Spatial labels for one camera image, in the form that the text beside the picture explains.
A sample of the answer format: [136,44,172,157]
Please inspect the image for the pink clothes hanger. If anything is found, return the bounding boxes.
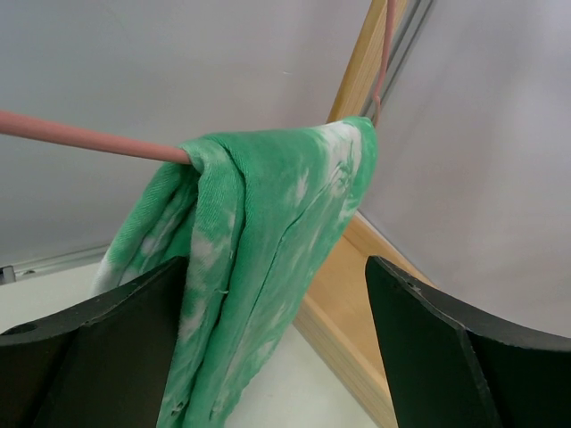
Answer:
[1,0,406,164]

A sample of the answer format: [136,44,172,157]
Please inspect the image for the wooden clothes rack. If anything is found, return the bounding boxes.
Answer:
[294,1,431,427]

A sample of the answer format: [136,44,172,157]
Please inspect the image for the green white tie-dye trousers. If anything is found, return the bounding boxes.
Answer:
[94,117,377,427]

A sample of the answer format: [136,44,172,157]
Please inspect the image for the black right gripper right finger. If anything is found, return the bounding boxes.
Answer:
[365,257,570,427]

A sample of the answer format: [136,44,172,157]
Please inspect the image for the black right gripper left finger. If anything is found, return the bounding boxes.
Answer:
[1,257,187,427]

